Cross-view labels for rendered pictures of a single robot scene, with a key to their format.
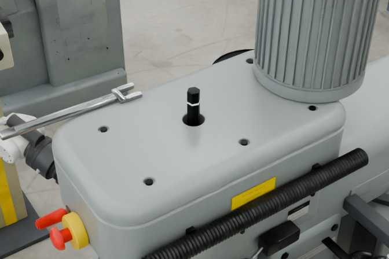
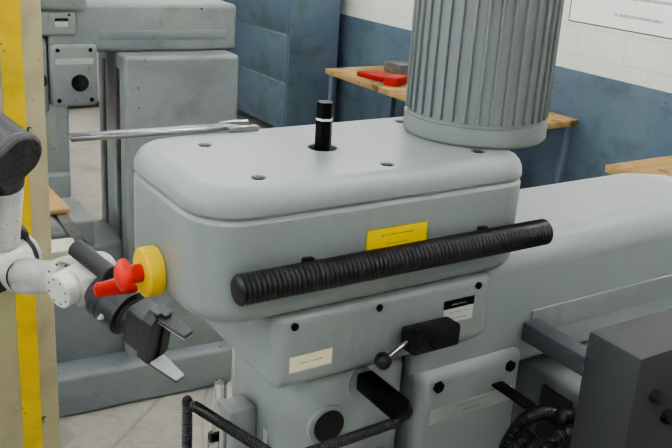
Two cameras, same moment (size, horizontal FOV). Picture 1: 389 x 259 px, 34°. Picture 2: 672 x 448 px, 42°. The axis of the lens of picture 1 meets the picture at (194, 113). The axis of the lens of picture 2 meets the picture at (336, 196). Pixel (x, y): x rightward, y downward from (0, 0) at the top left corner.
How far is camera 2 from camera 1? 0.45 m
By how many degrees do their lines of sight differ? 20
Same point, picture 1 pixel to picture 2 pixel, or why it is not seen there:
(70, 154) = (157, 156)
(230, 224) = (363, 259)
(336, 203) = (512, 326)
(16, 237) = not seen: outside the picture
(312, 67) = (478, 93)
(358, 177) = (541, 292)
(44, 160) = (112, 299)
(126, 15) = not seen: hidden behind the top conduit
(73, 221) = (148, 250)
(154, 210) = (262, 203)
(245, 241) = (383, 331)
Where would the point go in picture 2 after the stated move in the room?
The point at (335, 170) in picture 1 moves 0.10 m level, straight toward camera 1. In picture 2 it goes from (508, 232) to (496, 259)
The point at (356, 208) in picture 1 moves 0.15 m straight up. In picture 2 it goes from (540, 332) to (555, 231)
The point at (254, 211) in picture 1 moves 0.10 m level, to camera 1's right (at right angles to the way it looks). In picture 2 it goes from (397, 252) to (484, 257)
